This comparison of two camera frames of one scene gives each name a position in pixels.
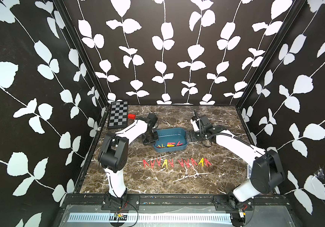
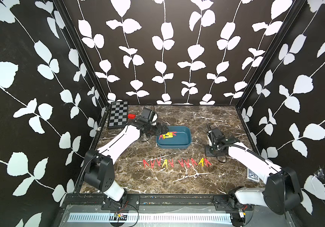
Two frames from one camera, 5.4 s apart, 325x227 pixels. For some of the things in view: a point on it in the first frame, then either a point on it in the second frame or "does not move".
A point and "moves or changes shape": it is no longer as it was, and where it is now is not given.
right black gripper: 192,135 to 207,152
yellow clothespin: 201,161 does not move
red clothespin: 207,162 does not move
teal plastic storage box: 170,139 moves or changes shape
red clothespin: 152,164 does not move
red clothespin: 144,162 does not move
